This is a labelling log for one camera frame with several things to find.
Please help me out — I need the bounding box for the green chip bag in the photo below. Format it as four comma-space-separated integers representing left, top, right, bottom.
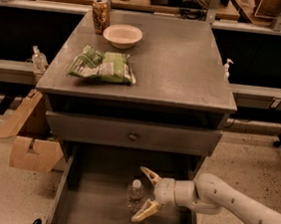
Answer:
67, 45, 136, 85

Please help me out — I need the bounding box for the white pump dispenser bottle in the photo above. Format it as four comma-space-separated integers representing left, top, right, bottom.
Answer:
223, 58, 234, 79

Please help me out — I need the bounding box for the open cardboard box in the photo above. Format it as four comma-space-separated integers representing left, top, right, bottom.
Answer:
0, 90, 66, 173

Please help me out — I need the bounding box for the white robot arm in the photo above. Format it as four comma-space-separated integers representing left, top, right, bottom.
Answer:
132, 166, 281, 224

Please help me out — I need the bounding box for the clear plastic water bottle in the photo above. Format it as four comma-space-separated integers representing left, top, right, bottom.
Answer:
127, 179, 145, 213

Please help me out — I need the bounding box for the round metal drawer knob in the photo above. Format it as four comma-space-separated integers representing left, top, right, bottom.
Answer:
128, 132, 137, 141

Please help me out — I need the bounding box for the grey wooden drawer cabinet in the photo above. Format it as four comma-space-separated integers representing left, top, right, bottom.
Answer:
37, 11, 236, 176

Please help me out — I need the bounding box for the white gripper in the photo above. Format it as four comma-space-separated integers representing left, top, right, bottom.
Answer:
132, 166, 196, 223

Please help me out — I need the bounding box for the open grey middle drawer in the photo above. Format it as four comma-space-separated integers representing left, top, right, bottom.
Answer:
46, 144, 197, 224

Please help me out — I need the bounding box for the gold patterned drink can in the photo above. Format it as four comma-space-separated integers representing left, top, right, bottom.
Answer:
92, 0, 111, 35

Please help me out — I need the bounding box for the clear sanitizer bottle left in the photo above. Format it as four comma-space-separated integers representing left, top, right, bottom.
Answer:
32, 46, 49, 72

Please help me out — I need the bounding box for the white paper bowl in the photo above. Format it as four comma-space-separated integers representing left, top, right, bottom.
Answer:
103, 24, 142, 49

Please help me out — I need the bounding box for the closed grey upper drawer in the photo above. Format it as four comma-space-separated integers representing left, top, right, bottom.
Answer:
46, 112, 222, 157

